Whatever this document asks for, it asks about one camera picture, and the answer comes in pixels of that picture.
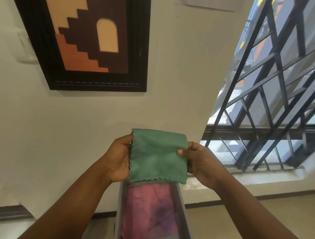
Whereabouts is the person's right hand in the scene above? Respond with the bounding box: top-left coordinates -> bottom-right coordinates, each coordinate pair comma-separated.
177,141 -> 231,191

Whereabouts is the person's left hand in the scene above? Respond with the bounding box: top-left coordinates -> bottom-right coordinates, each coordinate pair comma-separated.
103,134 -> 135,184

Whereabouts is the teal cloth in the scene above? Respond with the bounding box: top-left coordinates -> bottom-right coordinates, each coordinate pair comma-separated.
128,128 -> 189,185

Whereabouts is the pink cloth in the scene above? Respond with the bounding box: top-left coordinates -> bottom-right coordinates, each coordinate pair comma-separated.
122,183 -> 179,239

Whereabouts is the person's right forearm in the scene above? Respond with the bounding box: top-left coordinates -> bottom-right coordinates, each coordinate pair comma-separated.
214,172 -> 300,239

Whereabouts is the person's left forearm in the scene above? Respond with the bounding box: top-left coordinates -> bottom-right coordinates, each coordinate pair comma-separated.
18,160 -> 114,239

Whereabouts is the black barred window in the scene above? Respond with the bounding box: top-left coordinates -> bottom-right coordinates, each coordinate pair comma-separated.
200,0 -> 315,173

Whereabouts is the grey plastic tray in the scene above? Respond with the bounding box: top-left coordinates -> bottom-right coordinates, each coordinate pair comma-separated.
114,180 -> 192,239

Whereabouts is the white paper notice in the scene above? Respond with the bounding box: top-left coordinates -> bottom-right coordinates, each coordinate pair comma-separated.
182,0 -> 243,12

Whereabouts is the white wall switch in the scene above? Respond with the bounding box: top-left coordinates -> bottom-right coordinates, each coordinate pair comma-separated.
16,32 -> 37,63

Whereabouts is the dark picture frame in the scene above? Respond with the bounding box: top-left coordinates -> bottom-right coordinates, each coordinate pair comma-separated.
14,0 -> 152,93

